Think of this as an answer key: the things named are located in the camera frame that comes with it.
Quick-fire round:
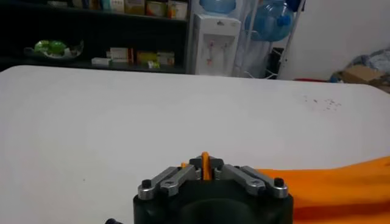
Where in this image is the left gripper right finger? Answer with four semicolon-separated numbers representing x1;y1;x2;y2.
209;156;289;199

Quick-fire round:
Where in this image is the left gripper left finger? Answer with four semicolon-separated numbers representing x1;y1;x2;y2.
137;156;204;201

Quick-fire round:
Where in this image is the orange t-shirt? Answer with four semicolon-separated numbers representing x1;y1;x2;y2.
180;151;390;224

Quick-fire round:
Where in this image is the grey striped clothes pile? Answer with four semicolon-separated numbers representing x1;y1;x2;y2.
347;48;390;75

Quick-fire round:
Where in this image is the large white work table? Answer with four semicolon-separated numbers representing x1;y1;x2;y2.
0;65;390;224

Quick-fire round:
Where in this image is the black stand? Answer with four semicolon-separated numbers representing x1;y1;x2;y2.
264;47;285;80

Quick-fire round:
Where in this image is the red-rimmed open cardboard box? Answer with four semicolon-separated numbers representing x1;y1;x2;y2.
294;77;330;83

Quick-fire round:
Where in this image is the red white medicine box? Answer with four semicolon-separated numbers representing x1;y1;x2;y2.
105;47;135;64

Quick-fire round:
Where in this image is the white metal jug rack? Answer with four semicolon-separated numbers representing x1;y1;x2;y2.
233;0;307;80

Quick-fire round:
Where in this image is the white flat medicine box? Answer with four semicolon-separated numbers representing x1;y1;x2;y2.
90;57;113;66

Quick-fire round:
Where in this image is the white water dispenser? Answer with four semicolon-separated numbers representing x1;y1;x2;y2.
194;13;242;77

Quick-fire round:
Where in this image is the open brown cardboard box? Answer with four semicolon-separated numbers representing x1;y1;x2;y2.
330;64;390;94

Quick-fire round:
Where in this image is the black shelf unit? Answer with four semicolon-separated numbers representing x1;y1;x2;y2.
0;0;190;75

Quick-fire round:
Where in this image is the labelled blue water jug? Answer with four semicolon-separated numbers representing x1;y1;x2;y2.
199;0;237;15

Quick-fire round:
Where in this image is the yellow-topped medicine box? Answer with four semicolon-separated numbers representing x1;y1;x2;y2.
124;0;146;15

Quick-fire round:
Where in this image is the dark blue hanging cloth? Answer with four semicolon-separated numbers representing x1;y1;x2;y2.
285;0;303;12

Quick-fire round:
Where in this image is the bowl with green fruit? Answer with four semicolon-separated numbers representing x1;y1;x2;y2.
23;38;85;61

